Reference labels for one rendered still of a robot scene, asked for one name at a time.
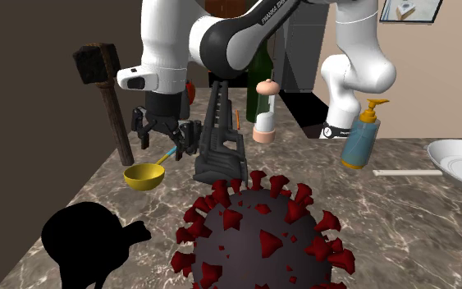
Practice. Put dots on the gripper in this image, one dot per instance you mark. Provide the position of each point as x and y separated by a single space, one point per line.
162 105

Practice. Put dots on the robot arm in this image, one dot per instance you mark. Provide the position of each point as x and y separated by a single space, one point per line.
162 44

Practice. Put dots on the dark wooden mallet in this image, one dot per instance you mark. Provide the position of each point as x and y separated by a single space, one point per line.
112 108

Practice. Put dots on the red round object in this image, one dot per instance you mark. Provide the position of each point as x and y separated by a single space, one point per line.
191 93

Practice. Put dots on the black toy rifle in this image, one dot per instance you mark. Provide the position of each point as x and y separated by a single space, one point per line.
219 148

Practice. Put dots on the orange pen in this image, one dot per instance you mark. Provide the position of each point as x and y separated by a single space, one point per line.
237 120

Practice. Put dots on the dark green glass bottle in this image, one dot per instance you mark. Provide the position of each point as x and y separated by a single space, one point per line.
257 76

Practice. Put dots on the black round figure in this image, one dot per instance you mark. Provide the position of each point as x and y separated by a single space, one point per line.
82 244

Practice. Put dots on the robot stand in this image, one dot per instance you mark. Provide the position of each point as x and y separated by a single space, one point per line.
299 113

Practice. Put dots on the grey ball with red spikes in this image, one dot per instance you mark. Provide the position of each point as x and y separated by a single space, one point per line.
250 244

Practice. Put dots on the blue soap dispenser yellow pump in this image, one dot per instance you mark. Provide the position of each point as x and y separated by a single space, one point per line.
359 140

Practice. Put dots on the framed wall picture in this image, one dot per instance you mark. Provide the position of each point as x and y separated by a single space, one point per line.
410 10

